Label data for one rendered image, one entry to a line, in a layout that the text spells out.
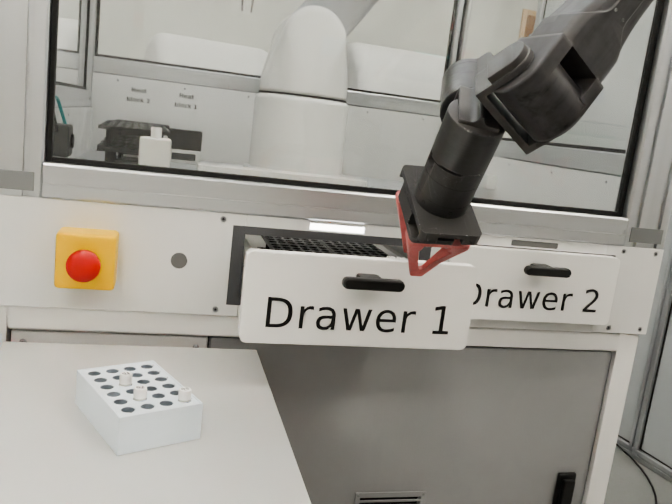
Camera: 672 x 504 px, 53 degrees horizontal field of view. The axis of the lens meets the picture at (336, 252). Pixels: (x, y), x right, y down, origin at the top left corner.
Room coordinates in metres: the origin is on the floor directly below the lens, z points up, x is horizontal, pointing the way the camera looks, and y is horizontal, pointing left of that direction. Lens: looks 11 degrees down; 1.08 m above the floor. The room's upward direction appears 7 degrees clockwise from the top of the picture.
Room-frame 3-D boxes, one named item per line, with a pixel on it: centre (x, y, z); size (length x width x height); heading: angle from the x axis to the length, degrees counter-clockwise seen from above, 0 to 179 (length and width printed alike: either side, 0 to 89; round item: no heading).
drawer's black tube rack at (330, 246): (0.99, 0.01, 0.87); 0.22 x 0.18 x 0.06; 15
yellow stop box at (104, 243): (0.84, 0.31, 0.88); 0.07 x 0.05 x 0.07; 105
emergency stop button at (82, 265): (0.81, 0.31, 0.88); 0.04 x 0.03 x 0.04; 105
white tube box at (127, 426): (0.64, 0.18, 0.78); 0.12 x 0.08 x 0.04; 39
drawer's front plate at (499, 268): (1.02, -0.30, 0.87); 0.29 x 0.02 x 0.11; 105
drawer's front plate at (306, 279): (0.80, -0.04, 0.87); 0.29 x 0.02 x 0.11; 105
